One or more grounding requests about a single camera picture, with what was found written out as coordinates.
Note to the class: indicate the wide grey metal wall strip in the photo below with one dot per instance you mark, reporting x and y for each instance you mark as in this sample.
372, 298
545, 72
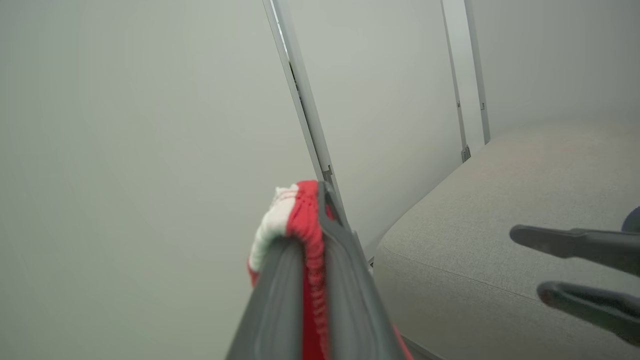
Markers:
307, 105

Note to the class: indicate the thin grey metal wall strip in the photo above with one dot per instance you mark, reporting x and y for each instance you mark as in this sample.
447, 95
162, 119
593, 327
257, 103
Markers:
454, 85
479, 75

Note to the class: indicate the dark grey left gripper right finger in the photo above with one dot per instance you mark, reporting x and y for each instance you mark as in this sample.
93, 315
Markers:
350, 300

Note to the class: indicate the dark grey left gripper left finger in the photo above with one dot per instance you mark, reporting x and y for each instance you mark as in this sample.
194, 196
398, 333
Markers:
280, 300

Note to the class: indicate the red and white knit garment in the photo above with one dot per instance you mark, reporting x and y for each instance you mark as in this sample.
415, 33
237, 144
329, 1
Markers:
305, 220

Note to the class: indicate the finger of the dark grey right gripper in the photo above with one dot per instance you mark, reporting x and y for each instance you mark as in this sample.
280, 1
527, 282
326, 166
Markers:
590, 246
590, 305

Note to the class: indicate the grey fabric sofa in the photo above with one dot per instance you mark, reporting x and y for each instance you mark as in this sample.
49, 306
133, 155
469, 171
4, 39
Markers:
475, 225

